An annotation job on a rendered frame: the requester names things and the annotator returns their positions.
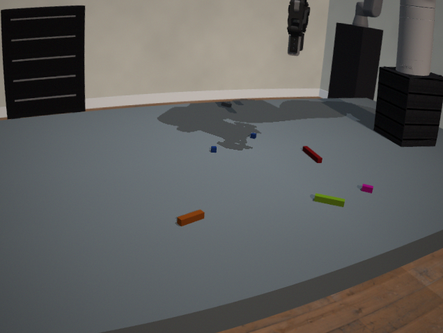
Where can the lime green rod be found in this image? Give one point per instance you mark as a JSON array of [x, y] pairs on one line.
[[329, 200]]

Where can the magenta block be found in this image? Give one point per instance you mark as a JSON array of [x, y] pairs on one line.
[[367, 188]]

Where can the orange rod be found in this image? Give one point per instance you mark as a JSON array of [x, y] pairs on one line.
[[190, 217]]

